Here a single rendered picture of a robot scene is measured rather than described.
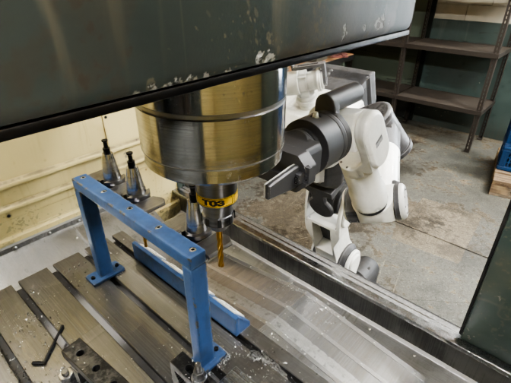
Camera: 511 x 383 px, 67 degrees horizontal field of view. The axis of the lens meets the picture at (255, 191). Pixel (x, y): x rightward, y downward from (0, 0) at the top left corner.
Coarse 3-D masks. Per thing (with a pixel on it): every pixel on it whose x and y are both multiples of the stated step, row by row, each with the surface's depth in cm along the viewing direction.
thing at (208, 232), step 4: (184, 224) 80; (184, 228) 79; (208, 228) 79; (184, 232) 79; (204, 232) 78; (208, 232) 78; (188, 236) 77; (192, 236) 77; (196, 236) 77; (200, 236) 77; (204, 236) 77; (192, 240) 77; (196, 240) 77; (200, 240) 78
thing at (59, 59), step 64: (0, 0) 15; (64, 0) 16; (128, 0) 18; (192, 0) 21; (256, 0) 25; (320, 0) 29; (384, 0) 37; (0, 64) 16; (64, 64) 17; (128, 64) 20; (192, 64) 23; (256, 64) 27; (0, 128) 17
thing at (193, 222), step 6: (192, 204) 75; (198, 204) 76; (186, 210) 77; (192, 210) 75; (198, 210) 76; (186, 216) 77; (192, 216) 76; (198, 216) 76; (186, 222) 77; (192, 222) 76; (198, 222) 77; (186, 228) 78; (192, 228) 77; (198, 228) 77; (204, 228) 78
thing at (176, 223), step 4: (176, 216) 85; (180, 216) 85; (184, 216) 85; (168, 220) 83; (172, 220) 83; (176, 220) 83; (180, 220) 83; (184, 220) 83; (168, 224) 82; (172, 224) 82; (176, 224) 82; (180, 224) 82; (172, 228) 81; (176, 228) 81; (180, 228) 81; (180, 232) 80
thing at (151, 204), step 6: (150, 198) 91; (156, 198) 91; (162, 198) 91; (138, 204) 89; (144, 204) 89; (150, 204) 89; (156, 204) 89; (162, 204) 89; (144, 210) 86; (150, 210) 87
